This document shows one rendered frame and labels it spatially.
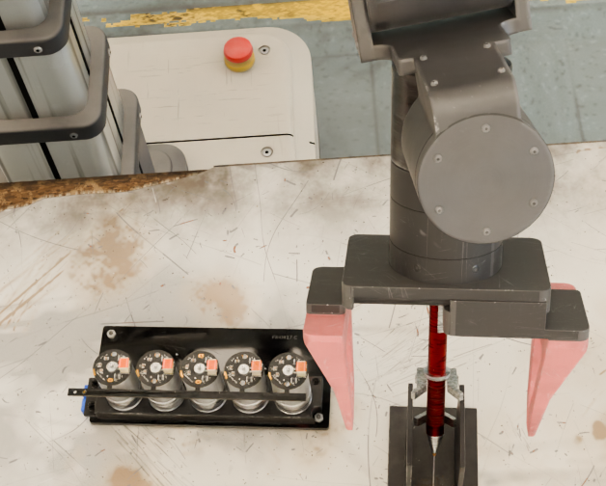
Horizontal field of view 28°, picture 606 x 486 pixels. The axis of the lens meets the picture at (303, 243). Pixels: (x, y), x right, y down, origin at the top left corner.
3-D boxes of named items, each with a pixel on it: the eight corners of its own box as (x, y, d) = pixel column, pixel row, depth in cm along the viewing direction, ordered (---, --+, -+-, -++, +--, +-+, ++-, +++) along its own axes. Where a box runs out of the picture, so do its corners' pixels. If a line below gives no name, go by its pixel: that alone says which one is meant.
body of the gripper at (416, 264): (550, 325, 59) (560, 183, 56) (341, 319, 60) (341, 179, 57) (538, 269, 65) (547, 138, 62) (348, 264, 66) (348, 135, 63)
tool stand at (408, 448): (474, 469, 82) (481, 326, 78) (481, 565, 73) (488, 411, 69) (388, 466, 83) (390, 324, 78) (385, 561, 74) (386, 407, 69)
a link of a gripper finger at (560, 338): (579, 468, 62) (593, 304, 58) (438, 463, 63) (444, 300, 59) (564, 399, 68) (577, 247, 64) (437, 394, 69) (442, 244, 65)
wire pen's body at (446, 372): (445, 423, 75) (451, 263, 70) (450, 438, 73) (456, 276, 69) (420, 425, 75) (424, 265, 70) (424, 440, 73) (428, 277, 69)
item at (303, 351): (92, 428, 81) (88, 422, 80) (106, 332, 85) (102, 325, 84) (329, 434, 80) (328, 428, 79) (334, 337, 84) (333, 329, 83)
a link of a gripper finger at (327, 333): (441, 463, 63) (447, 301, 59) (304, 458, 63) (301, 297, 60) (440, 395, 69) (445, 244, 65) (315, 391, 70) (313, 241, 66)
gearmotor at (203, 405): (193, 382, 81) (181, 350, 77) (230, 383, 81) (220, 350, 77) (190, 416, 80) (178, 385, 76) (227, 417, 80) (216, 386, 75)
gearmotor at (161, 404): (152, 381, 81) (138, 349, 77) (188, 382, 81) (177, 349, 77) (148, 415, 80) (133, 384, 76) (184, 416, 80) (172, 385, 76)
